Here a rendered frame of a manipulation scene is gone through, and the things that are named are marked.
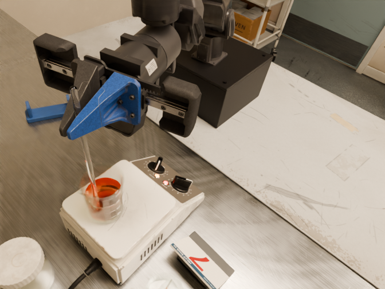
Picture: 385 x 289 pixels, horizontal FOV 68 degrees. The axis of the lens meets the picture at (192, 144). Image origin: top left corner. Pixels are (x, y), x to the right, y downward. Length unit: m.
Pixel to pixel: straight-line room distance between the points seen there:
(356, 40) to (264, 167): 2.73
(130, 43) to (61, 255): 0.33
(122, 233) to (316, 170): 0.44
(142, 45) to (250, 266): 0.37
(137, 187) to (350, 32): 3.00
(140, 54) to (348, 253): 0.48
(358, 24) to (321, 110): 2.43
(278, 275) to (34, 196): 0.43
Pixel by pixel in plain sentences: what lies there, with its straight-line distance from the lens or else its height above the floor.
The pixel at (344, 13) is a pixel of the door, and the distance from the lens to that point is 3.26.
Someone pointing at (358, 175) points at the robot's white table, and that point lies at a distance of 0.73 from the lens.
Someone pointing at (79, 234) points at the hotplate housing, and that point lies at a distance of 0.44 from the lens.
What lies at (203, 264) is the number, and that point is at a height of 0.92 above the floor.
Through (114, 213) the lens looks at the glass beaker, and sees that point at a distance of 0.39.
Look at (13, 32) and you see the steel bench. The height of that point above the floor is 0.90.
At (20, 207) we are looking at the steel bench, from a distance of 0.56.
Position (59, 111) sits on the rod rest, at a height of 0.91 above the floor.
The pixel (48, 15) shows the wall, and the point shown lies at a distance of 1.92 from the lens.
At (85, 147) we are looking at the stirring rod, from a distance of 0.31.
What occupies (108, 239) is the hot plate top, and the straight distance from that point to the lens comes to 0.40.
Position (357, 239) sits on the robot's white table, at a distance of 0.63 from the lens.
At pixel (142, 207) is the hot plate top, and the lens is 0.42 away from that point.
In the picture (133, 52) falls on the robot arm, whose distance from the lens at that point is 0.33.
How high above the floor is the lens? 1.35
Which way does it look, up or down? 47 degrees down
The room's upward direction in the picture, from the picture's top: 11 degrees clockwise
